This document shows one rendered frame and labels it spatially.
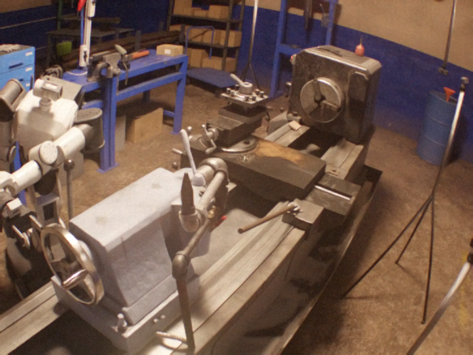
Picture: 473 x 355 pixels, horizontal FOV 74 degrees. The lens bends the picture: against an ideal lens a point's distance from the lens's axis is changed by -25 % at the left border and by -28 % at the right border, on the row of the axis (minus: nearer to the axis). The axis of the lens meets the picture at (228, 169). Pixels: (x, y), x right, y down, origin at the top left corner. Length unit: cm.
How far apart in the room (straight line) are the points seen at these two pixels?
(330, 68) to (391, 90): 336
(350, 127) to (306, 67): 45
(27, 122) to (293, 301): 140
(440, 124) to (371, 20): 181
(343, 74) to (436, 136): 285
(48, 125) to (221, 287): 83
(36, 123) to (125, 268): 74
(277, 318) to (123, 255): 99
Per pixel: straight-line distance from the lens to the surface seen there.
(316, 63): 244
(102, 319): 100
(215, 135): 176
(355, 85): 233
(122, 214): 96
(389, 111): 578
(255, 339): 166
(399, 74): 566
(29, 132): 150
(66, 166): 97
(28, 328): 115
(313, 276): 202
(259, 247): 143
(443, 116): 498
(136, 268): 97
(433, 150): 510
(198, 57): 641
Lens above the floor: 171
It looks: 28 degrees down
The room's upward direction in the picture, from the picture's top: 7 degrees clockwise
